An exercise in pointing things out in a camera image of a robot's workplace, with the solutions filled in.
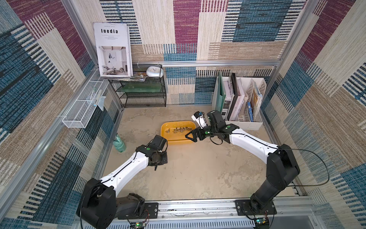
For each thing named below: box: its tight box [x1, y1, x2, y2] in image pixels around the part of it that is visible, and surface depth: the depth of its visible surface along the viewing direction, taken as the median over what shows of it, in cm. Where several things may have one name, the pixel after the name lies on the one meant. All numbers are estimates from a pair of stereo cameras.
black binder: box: [227, 72, 239, 121], surface depth 94 cm
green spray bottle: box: [112, 132, 127, 153], surface depth 93 cm
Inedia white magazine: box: [93, 21, 134, 78], surface depth 79 cm
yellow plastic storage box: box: [160, 120, 197, 146], surface depth 107 cm
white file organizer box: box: [212, 76, 267, 130], surface depth 101 cm
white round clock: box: [145, 65, 164, 78], surface depth 91 cm
